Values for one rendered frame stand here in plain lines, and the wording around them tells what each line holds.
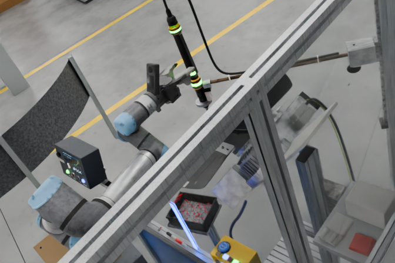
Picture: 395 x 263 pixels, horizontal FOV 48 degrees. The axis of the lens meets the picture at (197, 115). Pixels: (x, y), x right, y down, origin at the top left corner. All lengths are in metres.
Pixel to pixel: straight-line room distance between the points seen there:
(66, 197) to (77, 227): 0.10
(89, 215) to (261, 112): 0.75
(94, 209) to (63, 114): 2.42
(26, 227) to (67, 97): 1.18
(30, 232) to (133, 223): 3.43
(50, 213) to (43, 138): 2.27
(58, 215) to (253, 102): 0.80
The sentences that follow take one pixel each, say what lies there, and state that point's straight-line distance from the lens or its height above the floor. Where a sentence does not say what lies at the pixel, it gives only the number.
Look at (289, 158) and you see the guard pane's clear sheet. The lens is 0.99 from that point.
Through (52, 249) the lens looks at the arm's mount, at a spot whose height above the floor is 1.17.
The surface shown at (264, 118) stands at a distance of 0.83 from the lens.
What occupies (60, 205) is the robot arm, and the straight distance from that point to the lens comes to 1.40.
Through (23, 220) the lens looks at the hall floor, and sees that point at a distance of 4.25.
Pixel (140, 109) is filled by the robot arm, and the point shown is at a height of 1.67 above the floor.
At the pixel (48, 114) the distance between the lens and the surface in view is 3.67.
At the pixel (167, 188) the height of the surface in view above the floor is 2.03.
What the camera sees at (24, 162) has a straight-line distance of 3.61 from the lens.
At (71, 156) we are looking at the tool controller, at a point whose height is 1.24.
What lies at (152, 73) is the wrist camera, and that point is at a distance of 1.59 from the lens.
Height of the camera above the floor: 2.50
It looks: 36 degrees down
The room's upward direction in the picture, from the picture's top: 23 degrees counter-clockwise
